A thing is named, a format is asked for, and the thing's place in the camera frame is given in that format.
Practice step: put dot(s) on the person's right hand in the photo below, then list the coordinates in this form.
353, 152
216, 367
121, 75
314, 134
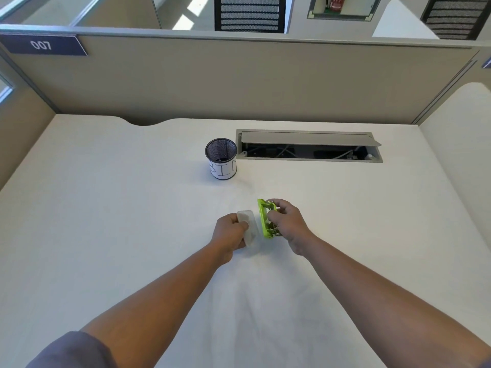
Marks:
293, 229

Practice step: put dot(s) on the person's left hand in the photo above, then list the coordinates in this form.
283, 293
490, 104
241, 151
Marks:
226, 235

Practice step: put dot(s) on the person's left thumb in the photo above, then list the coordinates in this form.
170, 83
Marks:
241, 224

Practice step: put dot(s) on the person's right thumb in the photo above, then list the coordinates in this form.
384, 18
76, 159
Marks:
274, 217

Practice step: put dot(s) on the translucent plastic punch tray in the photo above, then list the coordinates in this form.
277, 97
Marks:
248, 226

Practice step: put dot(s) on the green hole punch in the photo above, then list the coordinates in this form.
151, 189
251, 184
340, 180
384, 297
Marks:
264, 220

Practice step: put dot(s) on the person's right forearm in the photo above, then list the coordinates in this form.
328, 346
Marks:
376, 302

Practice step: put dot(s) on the person's left forearm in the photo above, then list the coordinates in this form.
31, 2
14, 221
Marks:
153, 302

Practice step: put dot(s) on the black mesh pen cup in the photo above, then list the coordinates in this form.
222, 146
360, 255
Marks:
221, 160

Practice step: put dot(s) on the beige desk partition panel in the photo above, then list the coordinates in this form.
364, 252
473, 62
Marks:
245, 80

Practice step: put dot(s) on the black mesh office chair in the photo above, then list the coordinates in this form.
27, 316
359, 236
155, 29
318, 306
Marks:
454, 17
249, 13

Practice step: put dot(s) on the grey shirt sleeve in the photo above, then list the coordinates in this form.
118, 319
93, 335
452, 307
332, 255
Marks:
73, 352

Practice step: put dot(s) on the fire extinguisher cabinet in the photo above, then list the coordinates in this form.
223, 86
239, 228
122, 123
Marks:
345, 7

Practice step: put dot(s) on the red fire extinguisher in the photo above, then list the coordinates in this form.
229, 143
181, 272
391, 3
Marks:
337, 2

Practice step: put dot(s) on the blue number sign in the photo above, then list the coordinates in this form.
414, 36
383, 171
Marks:
44, 45

